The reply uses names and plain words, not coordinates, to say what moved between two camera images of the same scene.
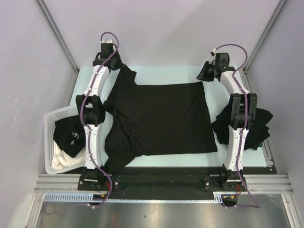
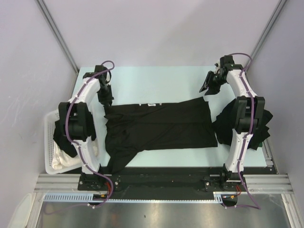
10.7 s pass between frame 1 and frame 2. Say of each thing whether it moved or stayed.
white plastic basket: stayed
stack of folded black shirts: stayed
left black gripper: moved
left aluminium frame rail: stayed
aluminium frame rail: stayed
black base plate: stayed
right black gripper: moved
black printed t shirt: moved
